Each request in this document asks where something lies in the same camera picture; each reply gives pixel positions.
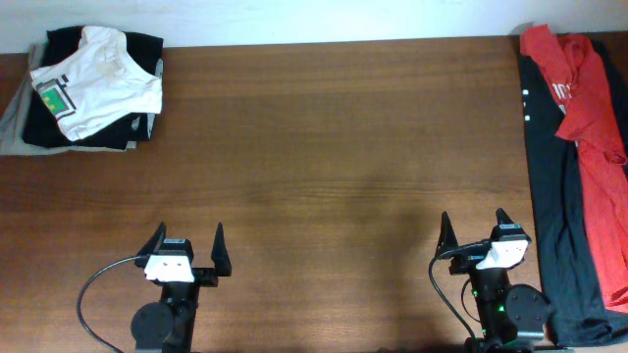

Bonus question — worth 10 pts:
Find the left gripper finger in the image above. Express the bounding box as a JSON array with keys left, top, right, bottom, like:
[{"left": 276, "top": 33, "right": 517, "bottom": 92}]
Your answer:
[
  {"left": 137, "top": 222, "right": 167, "bottom": 256},
  {"left": 211, "top": 223, "right": 232, "bottom": 277}
]

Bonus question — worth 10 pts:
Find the red soccer t-shirt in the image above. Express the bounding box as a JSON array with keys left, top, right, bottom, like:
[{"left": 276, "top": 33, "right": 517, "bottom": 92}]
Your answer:
[{"left": 520, "top": 25, "right": 627, "bottom": 313}]

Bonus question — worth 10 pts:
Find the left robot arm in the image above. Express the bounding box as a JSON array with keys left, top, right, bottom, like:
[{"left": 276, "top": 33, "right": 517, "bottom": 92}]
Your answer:
[{"left": 131, "top": 224, "right": 233, "bottom": 353}]

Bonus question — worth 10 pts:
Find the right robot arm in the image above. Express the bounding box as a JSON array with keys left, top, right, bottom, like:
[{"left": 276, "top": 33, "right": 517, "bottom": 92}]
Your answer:
[{"left": 428, "top": 208, "right": 551, "bottom": 353}]

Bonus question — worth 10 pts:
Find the black unfolded shirt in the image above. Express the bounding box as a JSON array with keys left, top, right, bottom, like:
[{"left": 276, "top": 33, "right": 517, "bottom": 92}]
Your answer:
[{"left": 518, "top": 55, "right": 627, "bottom": 347}]

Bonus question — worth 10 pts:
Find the black folded t-shirt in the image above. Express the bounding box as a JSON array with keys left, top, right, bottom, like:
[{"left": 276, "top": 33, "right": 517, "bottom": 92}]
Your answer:
[{"left": 23, "top": 26, "right": 164, "bottom": 150}]

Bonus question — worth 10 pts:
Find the white folded t-shirt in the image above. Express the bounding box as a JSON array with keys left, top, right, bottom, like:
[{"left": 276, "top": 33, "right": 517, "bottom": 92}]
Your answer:
[{"left": 29, "top": 25, "right": 163, "bottom": 141}]

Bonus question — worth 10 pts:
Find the grey folded t-shirt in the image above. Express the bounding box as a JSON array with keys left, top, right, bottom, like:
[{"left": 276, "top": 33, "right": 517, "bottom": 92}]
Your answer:
[{"left": 1, "top": 43, "right": 156, "bottom": 156}]

